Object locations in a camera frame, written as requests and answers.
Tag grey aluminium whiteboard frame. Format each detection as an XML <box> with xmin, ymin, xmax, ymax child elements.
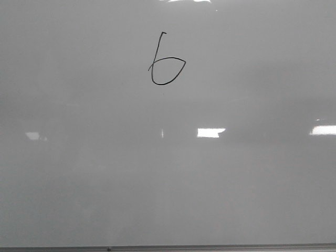
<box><xmin>1</xmin><ymin>243</ymin><xmax>335</xmax><ymax>251</ymax></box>

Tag white whiteboard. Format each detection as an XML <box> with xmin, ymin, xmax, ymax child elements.
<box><xmin>1</xmin><ymin>1</ymin><xmax>335</xmax><ymax>247</ymax></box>

